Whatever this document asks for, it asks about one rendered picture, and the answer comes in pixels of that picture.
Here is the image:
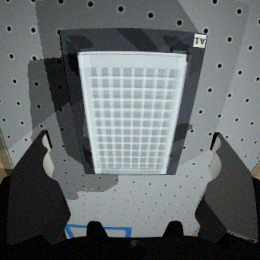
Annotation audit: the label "dark grey rectangular frame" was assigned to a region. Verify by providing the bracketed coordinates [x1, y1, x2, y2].
[59, 28, 207, 175]

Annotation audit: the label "blue tape outline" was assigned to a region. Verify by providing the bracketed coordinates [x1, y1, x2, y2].
[65, 224, 132, 238]

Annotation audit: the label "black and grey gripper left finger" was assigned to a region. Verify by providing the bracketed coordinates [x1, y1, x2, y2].
[0, 130, 71, 260]

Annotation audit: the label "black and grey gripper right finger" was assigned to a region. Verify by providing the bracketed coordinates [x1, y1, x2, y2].
[195, 132, 260, 260]

